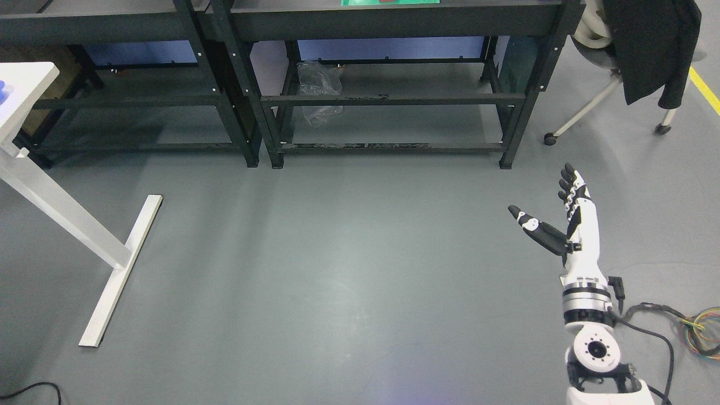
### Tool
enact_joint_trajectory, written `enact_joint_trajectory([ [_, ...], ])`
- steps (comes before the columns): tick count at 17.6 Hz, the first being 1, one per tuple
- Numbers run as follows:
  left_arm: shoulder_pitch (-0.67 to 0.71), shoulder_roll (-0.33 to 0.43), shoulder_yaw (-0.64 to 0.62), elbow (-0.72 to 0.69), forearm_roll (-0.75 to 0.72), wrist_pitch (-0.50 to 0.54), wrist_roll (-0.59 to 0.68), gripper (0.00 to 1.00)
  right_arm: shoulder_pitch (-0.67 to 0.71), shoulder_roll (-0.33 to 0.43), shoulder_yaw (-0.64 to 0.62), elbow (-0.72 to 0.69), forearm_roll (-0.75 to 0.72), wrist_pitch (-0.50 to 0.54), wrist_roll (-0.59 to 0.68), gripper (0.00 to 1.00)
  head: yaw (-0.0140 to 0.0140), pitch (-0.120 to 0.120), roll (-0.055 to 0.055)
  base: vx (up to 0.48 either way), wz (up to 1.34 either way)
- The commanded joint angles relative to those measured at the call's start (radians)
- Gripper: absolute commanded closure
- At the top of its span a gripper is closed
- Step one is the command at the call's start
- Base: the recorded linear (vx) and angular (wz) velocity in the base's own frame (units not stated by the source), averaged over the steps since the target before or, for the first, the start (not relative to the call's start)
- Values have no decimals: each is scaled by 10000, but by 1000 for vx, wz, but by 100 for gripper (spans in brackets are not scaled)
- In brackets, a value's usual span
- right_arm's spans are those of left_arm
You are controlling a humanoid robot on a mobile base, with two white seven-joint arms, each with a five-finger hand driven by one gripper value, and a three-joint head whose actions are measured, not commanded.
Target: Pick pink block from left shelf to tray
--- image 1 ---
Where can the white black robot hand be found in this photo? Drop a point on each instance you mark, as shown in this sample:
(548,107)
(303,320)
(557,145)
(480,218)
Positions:
(579,245)

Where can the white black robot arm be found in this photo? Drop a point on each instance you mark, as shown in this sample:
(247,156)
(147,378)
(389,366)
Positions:
(593,361)

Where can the black metal shelf right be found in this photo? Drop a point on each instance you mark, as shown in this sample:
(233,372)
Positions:
(522,43)

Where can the black metal shelf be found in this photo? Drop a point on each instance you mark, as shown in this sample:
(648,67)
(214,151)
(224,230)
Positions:
(522,43)
(108,108)

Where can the green tray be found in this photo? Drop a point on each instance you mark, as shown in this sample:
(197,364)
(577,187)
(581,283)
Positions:
(386,3)

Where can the black metal shelf left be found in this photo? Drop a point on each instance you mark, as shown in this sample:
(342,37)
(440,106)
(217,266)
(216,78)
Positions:
(108,108)

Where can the office chair with white legs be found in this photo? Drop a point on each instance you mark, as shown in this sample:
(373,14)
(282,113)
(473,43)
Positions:
(593,41)

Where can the black jacket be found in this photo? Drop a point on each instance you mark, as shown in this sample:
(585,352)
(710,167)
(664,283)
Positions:
(654,44)

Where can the clear plastic bag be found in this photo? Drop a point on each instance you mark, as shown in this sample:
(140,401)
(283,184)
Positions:
(316,79)

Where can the white table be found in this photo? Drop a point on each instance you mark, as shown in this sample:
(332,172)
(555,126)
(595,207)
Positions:
(23,83)

